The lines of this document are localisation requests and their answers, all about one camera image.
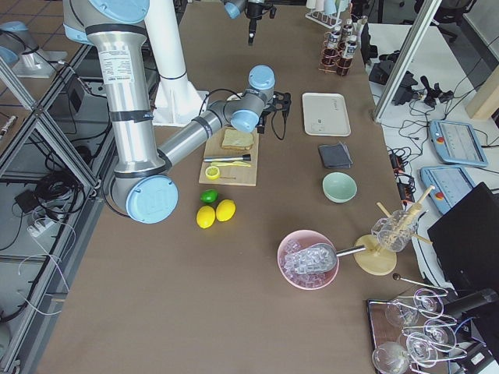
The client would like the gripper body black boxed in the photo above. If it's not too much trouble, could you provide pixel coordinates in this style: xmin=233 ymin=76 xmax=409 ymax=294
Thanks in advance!
xmin=266 ymin=91 xmax=292 ymax=115
xmin=245 ymin=0 xmax=274 ymax=19

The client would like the bread slice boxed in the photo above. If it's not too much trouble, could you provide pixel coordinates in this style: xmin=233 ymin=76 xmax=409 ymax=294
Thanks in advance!
xmin=221 ymin=129 xmax=254 ymax=150

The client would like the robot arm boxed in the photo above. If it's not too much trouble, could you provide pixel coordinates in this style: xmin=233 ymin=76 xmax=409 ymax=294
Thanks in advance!
xmin=63 ymin=1 xmax=275 ymax=224
xmin=223 ymin=0 xmax=277 ymax=46

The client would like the cream rabbit tray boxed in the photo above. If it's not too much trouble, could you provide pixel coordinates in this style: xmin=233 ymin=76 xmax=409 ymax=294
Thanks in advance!
xmin=302 ymin=93 xmax=351 ymax=137

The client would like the wine glass tray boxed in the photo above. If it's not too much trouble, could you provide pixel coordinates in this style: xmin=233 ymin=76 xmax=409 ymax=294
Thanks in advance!
xmin=366 ymin=287 xmax=467 ymax=373

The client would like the steel cylinder muddler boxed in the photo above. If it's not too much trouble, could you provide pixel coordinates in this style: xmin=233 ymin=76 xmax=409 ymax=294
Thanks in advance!
xmin=203 ymin=153 xmax=251 ymax=163

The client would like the wooden cutting board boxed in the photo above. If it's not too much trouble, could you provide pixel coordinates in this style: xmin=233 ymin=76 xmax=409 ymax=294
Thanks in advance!
xmin=198 ymin=127 xmax=259 ymax=186

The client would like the yellow plastic knife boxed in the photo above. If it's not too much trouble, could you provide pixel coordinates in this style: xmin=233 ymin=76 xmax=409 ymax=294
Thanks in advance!
xmin=211 ymin=161 xmax=252 ymax=168

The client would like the half lemon slice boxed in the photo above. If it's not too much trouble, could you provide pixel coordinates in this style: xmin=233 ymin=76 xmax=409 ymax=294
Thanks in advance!
xmin=204 ymin=166 xmax=221 ymax=181

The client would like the tea bottle upper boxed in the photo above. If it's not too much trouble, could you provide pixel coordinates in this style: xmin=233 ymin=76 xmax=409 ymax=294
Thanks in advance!
xmin=324 ymin=28 xmax=341 ymax=58

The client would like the tea bottle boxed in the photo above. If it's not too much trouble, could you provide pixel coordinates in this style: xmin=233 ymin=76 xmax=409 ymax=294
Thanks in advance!
xmin=324 ymin=28 xmax=341 ymax=58
xmin=336 ymin=35 xmax=357 ymax=76
xmin=340 ymin=19 xmax=353 ymax=42

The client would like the tea bottle lower left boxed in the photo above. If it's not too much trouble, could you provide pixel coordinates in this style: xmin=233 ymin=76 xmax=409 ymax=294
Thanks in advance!
xmin=336 ymin=35 xmax=357 ymax=76

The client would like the grey folded cloth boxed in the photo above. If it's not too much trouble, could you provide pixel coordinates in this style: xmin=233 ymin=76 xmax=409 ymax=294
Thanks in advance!
xmin=318 ymin=142 xmax=353 ymax=168

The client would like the green lime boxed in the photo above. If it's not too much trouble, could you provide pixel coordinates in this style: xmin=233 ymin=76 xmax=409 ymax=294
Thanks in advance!
xmin=200 ymin=189 xmax=218 ymax=204

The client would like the yellow lemon lower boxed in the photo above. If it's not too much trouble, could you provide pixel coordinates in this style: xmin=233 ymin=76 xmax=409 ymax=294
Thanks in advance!
xmin=215 ymin=199 xmax=236 ymax=222

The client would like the yellow lemon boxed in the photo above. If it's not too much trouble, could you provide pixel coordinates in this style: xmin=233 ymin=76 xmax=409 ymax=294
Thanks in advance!
xmin=196 ymin=205 xmax=216 ymax=229
xmin=215 ymin=199 xmax=236 ymax=222

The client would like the tea bottle lower right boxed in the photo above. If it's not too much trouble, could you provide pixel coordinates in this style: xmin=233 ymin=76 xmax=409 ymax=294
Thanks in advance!
xmin=340 ymin=19 xmax=353 ymax=42

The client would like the green ceramic bowl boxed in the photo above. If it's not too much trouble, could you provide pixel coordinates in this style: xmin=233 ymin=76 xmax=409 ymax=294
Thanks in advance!
xmin=322 ymin=172 xmax=358 ymax=203

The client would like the yellow lemon upper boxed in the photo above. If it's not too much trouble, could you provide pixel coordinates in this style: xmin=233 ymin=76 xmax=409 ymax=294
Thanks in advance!
xmin=196 ymin=205 xmax=216 ymax=229

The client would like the pink ice bowl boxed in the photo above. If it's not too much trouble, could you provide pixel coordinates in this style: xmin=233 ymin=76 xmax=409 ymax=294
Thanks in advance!
xmin=277 ymin=230 xmax=340 ymax=291

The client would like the metal ice scoop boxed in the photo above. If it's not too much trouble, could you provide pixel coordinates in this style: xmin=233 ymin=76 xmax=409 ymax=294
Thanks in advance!
xmin=283 ymin=243 xmax=366 ymax=274

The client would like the glass pitcher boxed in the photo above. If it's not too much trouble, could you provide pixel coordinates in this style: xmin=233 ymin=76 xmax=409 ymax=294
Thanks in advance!
xmin=371 ymin=210 xmax=418 ymax=252

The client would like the wooden cup stand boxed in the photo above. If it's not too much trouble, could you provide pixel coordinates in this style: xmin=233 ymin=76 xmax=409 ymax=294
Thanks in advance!
xmin=354 ymin=185 xmax=435 ymax=276

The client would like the teach pendant far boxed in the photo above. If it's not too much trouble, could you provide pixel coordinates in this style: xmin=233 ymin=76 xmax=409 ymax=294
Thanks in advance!
xmin=429 ymin=120 xmax=489 ymax=167

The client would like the teach pendant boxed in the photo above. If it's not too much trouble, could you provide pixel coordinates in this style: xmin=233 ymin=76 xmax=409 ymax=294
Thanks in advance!
xmin=419 ymin=164 xmax=476 ymax=214
xmin=429 ymin=120 xmax=489 ymax=167

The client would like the teach pendant near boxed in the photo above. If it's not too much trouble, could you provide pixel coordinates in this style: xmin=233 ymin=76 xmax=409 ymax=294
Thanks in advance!
xmin=419 ymin=164 xmax=476 ymax=214

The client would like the black monitor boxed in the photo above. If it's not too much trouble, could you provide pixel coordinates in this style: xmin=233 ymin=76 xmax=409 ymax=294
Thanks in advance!
xmin=428 ymin=182 xmax=498 ymax=291

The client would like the copper wire bottle rack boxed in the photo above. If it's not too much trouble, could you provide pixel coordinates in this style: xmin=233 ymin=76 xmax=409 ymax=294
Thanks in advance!
xmin=319 ymin=33 xmax=347 ymax=74

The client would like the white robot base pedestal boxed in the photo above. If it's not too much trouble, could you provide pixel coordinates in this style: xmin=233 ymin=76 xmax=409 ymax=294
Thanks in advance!
xmin=144 ymin=0 xmax=207 ymax=127

